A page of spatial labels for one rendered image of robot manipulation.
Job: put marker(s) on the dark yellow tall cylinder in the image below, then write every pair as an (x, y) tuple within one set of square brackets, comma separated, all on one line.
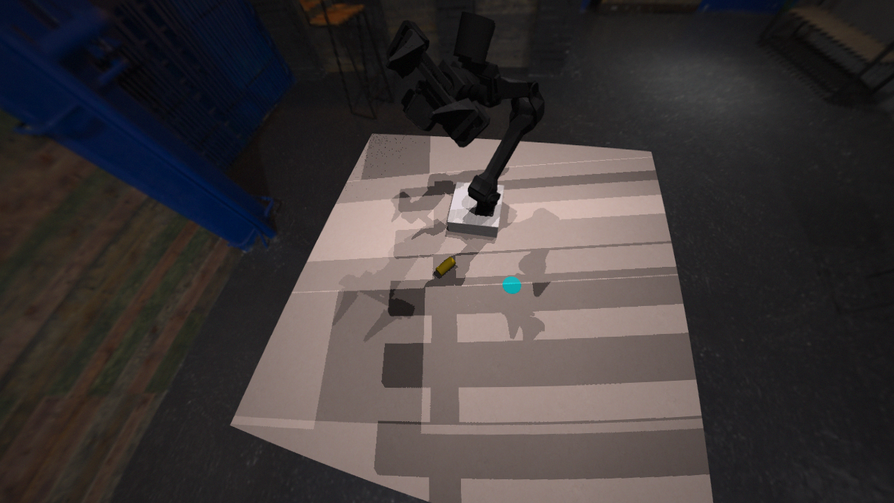
[(445, 266)]

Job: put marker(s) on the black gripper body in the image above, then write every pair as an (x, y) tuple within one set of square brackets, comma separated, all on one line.
[(445, 83)]

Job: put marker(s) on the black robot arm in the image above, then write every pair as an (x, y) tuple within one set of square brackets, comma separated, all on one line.
[(472, 44)]

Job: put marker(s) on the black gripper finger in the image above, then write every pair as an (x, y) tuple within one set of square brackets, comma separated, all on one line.
[(455, 117), (406, 53)]

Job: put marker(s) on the cyan circle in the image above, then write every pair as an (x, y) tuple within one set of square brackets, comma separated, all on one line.
[(511, 285)]

